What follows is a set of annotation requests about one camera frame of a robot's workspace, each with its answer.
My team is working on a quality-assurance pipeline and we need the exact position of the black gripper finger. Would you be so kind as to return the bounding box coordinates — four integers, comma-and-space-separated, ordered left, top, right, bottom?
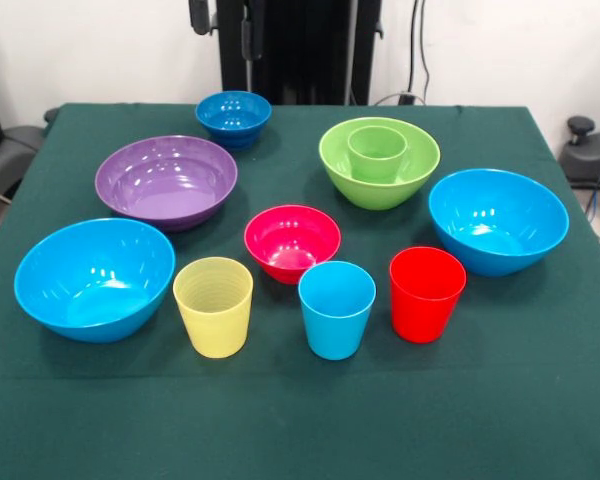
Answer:
188, 0, 213, 37
240, 0, 266, 62

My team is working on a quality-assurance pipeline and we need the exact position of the purple bowl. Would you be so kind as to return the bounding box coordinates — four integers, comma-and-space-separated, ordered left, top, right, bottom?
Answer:
94, 134, 239, 232

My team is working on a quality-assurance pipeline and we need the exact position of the green bowl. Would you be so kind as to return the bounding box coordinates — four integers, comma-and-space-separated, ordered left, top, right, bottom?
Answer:
318, 116, 442, 212

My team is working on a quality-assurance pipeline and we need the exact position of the large light blue bowl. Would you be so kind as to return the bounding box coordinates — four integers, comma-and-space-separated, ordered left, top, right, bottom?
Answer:
13, 217, 177, 344
427, 168, 571, 278

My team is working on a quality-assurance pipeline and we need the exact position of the small dark blue bowl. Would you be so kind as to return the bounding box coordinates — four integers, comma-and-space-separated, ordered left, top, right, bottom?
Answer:
195, 90, 273, 150

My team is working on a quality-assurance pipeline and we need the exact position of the pink bowl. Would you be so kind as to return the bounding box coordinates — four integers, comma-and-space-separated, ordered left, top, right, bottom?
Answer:
243, 204, 343, 286

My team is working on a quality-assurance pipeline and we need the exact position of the yellow cup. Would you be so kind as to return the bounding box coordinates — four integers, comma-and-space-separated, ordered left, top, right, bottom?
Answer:
172, 256, 255, 359

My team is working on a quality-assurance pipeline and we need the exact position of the light blue cup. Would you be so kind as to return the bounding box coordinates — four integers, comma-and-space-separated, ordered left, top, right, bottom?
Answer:
297, 260, 377, 361

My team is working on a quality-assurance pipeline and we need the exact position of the red cup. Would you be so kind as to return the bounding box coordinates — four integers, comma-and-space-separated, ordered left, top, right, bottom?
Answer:
389, 246, 468, 345

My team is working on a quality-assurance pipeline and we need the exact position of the dark green tablecloth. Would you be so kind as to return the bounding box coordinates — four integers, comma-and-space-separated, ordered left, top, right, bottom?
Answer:
0, 102, 600, 480

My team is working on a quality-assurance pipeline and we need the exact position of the black wall cable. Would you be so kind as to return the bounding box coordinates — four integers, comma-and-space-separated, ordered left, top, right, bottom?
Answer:
369, 0, 431, 106

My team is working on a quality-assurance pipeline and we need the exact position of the grey pedestal foot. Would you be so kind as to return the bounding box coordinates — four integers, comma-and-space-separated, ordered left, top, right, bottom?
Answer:
0, 124, 47, 201
558, 115, 600, 184

